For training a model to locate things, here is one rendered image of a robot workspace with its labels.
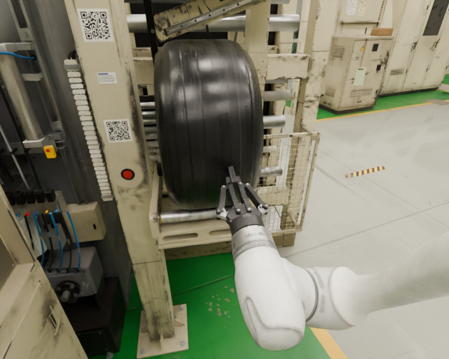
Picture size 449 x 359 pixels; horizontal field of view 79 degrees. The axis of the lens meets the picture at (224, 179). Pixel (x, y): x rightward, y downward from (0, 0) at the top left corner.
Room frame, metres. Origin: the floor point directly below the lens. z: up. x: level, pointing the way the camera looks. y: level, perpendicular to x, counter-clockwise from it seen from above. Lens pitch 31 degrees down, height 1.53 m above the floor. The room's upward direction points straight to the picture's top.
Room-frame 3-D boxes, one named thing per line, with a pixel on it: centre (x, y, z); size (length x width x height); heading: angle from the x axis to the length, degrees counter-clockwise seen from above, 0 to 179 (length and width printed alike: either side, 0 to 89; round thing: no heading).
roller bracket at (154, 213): (0.91, 0.27, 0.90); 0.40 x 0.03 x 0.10; 10
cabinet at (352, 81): (5.17, -2.33, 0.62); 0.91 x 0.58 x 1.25; 112
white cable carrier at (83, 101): (0.83, 0.43, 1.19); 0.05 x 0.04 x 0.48; 10
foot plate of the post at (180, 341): (0.88, 0.35, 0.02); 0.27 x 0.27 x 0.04; 10
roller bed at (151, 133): (1.28, 0.38, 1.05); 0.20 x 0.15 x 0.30; 100
